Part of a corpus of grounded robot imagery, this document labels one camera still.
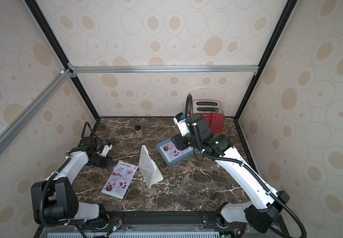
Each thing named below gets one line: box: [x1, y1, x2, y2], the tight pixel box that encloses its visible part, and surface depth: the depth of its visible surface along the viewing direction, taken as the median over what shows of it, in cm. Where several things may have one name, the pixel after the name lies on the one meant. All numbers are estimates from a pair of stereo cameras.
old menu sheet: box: [101, 160, 139, 200], surface depth 89 cm
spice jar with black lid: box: [134, 124, 143, 138], surface depth 105 cm
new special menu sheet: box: [159, 141, 194, 163], surface depth 102 cm
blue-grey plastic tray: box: [156, 137, 196, 167], surface depth 101 cm
